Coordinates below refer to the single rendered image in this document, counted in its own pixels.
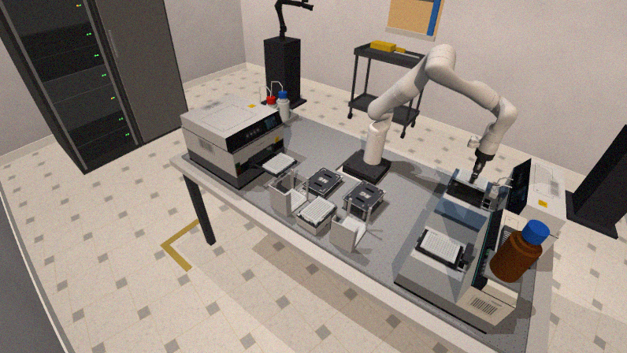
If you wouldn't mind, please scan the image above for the beige benchtop lab instrument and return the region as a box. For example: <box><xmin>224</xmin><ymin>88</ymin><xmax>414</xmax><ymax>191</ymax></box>
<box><xmin>394</xmin><ymin>209</ymin><xmax>527</xmax><ymax>334</ymax></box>

